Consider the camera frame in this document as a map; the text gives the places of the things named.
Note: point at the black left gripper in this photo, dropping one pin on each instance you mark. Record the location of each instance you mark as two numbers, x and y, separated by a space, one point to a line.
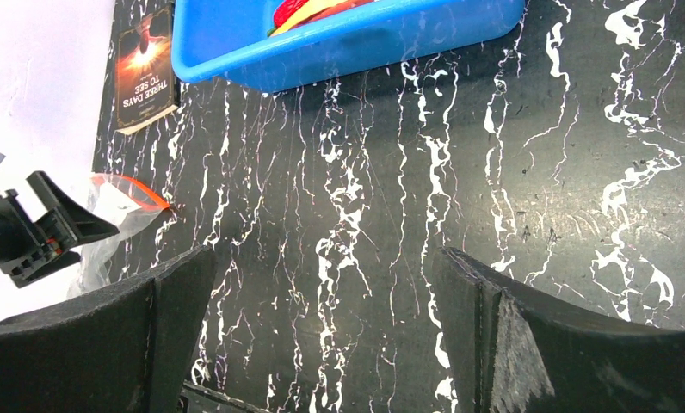
32 250

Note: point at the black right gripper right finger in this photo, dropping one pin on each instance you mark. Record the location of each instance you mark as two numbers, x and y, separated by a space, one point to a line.
514 348

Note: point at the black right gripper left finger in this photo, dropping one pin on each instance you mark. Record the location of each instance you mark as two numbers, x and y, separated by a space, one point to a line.
126 347

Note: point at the clear zip bag orange seal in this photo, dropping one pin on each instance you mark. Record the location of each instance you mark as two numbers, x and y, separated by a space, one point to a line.
130 206

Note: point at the yellow banana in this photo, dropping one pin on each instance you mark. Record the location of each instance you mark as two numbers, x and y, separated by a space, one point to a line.
291 13

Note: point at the dark paperback book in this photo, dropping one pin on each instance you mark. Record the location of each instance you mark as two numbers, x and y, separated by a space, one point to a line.
146 87

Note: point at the blue plastic bin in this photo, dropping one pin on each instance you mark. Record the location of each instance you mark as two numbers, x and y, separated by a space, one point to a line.
229 39

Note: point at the red chili pepper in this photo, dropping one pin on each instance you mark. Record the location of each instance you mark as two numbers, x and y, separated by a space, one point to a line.
340 8

